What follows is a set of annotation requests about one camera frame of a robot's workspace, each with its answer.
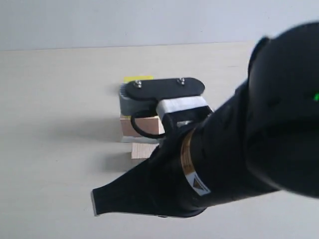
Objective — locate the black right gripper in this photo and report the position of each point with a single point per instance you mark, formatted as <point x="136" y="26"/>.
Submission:
<point x="170" y="182"/>

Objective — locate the medium wooden cube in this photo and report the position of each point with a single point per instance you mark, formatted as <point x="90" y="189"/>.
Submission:
<point x="141" y="151"/>

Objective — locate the large wooden cube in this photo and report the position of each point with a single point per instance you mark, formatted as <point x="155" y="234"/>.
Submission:
<point x="151" y="125"/>

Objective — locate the yellow cube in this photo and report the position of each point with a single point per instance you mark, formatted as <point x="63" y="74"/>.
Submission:
<point x="128" y="79"/>

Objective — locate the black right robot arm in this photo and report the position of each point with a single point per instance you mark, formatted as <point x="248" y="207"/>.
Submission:
<point x="264" y="139"/>

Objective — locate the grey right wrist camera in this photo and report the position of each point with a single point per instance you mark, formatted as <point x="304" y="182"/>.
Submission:
<point x="144" y="95"/>

